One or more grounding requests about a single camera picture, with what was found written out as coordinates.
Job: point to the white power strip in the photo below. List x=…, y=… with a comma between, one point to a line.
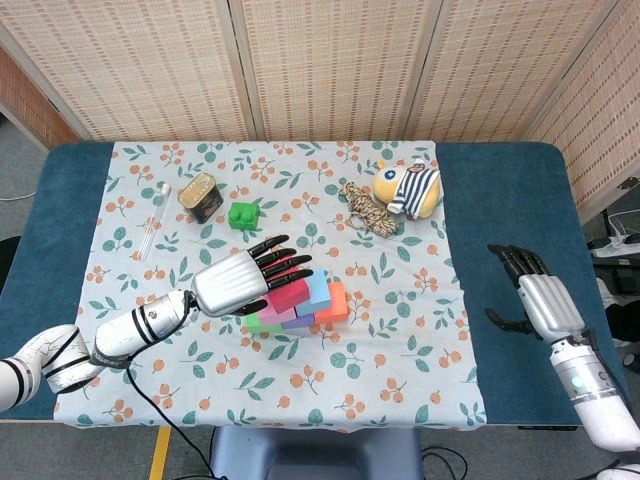
x=617, y=247

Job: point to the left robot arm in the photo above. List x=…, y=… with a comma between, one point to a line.
x=100, y=345

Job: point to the light blue foam cube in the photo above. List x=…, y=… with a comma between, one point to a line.
x=316, y=291

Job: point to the yellow plush toy striped shirt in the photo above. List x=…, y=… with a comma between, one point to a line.
x=415, y=187

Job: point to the woven folding screen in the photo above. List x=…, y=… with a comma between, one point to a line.
x=325, y=65

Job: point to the crimson red foam cube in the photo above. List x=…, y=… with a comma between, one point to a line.
x=290, y=295

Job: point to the green toy building brick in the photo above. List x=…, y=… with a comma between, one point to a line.
x=245, y=215

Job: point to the orange foam cube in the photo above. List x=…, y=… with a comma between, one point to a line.
x=334, y=302

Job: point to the floral fruit print tablecloth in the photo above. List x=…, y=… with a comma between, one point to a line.
x=400, y=350

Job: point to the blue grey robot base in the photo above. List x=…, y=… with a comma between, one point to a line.
x=320, y=455

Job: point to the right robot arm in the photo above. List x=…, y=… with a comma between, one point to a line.
x=595, y=390

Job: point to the purple foam cube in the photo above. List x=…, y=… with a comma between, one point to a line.
x=299, y=324

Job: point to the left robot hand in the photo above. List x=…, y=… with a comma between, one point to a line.
x=235, y=285

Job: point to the dark green tin can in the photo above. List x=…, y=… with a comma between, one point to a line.
x=200, y=197

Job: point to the green foam cube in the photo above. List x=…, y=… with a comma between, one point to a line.
x=256, y=324

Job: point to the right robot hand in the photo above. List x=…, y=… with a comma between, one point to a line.
x=545, y=300

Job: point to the clear glass test tube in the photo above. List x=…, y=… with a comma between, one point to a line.
x=155, y=220

